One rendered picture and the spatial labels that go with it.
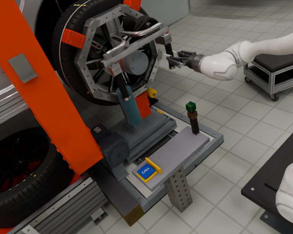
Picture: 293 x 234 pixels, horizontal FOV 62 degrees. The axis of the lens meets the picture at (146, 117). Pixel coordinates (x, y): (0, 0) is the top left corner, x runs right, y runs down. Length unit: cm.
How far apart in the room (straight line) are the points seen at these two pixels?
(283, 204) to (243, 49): 67
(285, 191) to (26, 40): 111
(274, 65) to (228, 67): 104
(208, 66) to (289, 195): 61
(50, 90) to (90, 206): 83
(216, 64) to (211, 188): 88
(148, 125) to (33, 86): 106
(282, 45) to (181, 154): 70
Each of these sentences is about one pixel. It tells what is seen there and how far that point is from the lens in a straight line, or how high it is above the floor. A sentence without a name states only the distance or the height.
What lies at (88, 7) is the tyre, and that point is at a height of 117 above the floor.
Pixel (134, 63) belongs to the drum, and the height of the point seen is 87.
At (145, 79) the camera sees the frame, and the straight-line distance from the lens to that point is 167.
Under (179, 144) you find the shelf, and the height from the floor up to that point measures 45.
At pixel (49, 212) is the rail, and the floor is 36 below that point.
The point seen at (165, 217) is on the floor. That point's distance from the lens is 167.
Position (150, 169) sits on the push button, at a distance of 127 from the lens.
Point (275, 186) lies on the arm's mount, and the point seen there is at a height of 31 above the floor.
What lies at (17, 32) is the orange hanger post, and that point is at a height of 125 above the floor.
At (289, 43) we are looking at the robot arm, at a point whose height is 101.
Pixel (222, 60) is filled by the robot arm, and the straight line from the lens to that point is 116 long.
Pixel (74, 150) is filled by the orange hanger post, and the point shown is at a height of 68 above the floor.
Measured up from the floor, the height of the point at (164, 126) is 15.
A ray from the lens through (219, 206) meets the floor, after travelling 166.
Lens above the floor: 144
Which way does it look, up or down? 37 degrees down
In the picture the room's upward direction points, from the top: 19 degrees counter-clockwise
